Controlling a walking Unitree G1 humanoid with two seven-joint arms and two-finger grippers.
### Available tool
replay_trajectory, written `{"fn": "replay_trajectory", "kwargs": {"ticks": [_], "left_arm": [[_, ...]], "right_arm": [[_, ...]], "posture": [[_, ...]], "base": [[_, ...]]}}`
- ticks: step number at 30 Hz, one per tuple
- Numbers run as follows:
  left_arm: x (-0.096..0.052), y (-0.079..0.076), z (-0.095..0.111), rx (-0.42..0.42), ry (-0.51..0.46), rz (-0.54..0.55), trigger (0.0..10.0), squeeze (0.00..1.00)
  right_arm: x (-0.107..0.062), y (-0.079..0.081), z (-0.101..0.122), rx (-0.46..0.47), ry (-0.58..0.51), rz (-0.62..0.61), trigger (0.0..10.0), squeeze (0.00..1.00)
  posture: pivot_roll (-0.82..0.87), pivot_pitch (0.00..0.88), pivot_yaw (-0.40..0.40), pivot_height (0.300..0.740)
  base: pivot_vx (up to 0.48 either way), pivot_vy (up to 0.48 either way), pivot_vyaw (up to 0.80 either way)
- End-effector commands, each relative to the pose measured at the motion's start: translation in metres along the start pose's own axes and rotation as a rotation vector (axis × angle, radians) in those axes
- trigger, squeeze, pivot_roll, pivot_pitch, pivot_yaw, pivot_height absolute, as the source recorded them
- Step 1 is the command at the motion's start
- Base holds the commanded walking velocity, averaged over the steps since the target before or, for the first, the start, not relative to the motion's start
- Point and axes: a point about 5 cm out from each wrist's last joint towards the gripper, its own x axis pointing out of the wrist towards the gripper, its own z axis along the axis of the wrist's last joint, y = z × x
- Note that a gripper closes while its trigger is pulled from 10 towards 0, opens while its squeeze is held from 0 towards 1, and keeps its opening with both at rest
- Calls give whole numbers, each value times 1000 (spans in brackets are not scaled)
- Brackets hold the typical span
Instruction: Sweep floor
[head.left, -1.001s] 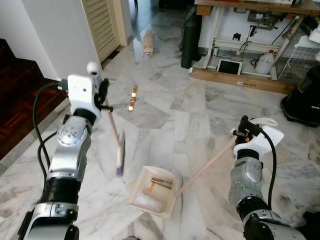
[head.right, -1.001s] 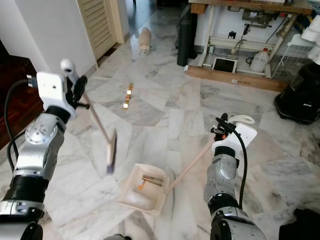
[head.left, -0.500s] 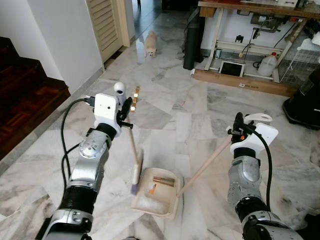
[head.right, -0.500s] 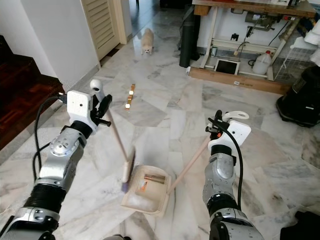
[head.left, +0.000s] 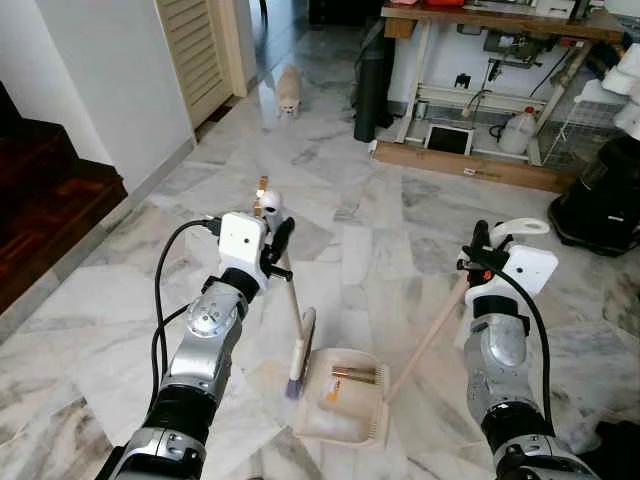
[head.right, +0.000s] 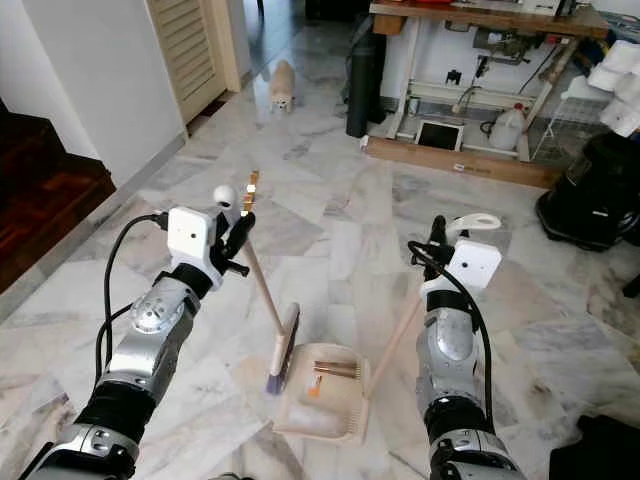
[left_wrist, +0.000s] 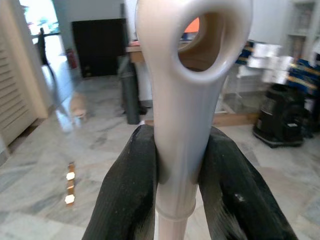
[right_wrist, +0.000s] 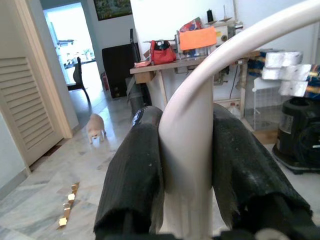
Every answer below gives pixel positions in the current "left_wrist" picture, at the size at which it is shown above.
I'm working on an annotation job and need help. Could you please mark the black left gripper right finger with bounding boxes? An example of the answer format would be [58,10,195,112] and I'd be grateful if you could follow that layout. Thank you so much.
[198,125,300,240]

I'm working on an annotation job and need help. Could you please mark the wooden table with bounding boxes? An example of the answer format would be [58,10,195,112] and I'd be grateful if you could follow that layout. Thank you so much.
[125,41,146,64]

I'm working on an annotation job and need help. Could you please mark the grey rolled mat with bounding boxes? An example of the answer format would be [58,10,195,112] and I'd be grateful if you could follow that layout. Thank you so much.
[117,54,141,125]

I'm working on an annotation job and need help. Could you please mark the orange box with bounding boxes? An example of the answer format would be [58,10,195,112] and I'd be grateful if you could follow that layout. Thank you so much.
[184,17,201,34]

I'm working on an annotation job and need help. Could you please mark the small brown white floor object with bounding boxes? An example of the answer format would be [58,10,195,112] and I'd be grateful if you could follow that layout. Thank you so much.
[64,161,77,207]

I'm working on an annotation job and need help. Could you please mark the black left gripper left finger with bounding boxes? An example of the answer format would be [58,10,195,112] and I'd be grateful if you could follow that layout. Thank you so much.
[81,124,159,240]

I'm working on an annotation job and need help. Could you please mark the black floor appliance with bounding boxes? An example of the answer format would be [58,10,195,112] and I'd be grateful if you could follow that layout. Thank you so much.
[252,83,315,148]

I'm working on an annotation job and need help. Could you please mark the black cabinet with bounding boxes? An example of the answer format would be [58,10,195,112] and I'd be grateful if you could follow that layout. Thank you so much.
[71,17,127,79]

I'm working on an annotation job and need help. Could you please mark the white shelf unit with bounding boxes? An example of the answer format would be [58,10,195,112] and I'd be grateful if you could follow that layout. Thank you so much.
[284,0,320,63]

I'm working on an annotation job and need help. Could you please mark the beige louvered door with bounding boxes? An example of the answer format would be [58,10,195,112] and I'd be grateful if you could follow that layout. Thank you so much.
[0,0,49,149]

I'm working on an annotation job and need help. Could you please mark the blue yellow package stack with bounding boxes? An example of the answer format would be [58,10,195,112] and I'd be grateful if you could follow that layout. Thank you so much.
[286,57,320,94]

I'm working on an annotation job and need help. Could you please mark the red fire extinguisher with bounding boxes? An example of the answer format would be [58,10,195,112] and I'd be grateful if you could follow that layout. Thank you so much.
[65,47,78,70]

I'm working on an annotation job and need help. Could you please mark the white plastic broom handle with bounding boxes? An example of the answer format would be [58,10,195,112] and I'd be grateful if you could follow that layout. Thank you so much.
[134,0,253,240]

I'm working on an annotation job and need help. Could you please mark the white stacked boxes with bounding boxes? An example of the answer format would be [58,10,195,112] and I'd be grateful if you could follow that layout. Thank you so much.
[236,41,294,85]

